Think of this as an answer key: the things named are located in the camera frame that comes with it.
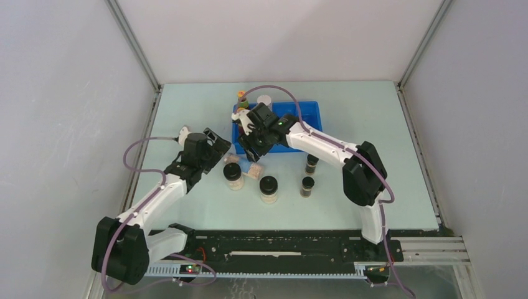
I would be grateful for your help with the small dark bottle rear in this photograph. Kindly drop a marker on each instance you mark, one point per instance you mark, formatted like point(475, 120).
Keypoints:
point(311, 164)

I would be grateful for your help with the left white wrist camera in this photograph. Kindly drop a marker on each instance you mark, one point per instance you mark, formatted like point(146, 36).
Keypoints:
point(182, 136)

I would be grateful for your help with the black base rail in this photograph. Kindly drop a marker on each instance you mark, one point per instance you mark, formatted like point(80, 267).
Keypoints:
point(287, 250)

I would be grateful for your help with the silver lid jar front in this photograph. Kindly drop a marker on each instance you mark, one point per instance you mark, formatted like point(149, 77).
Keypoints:
point(248, 168)

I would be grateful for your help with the white slotted cable duct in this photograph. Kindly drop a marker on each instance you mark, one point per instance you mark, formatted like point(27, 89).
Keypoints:
point(180, 270)

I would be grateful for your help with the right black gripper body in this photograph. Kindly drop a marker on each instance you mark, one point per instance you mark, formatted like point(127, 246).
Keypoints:
point(259, 140)

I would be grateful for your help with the black lid jar left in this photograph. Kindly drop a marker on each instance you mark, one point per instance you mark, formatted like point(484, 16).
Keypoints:
point(233, 175)

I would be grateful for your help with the black lid jar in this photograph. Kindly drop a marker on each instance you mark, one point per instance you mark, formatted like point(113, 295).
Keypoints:
point(268, 187)
point(233, 175)

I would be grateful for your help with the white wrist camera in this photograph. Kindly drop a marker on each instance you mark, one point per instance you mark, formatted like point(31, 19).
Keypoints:
point(241, 118)
point(182, 136)

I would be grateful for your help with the small dark bottle front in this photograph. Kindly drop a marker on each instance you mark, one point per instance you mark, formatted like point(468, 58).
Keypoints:
point(307, 184)

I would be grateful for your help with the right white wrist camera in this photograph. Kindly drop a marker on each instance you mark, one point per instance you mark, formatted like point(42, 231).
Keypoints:
point(241, 118)

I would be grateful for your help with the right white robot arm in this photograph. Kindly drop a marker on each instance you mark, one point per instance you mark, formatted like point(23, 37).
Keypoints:
point(363, 173)

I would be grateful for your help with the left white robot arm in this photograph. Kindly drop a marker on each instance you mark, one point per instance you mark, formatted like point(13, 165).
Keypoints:
point(124, 247)

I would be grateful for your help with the black lid jar front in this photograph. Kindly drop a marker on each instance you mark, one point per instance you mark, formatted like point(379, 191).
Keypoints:
point(268, 187)

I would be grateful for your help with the small dark bottle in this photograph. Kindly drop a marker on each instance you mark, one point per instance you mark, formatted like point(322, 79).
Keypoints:
point(311, 164)
point(307, 184)

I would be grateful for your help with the silver lid jar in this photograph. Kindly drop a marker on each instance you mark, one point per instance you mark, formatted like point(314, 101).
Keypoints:
point(248, 168)
point(265, 100)

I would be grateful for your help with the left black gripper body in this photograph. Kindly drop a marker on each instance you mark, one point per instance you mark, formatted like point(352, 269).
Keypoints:
point(204, 160)

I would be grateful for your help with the red sauce bottle green label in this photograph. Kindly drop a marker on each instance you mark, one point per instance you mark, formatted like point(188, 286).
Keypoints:
point(242, 100)

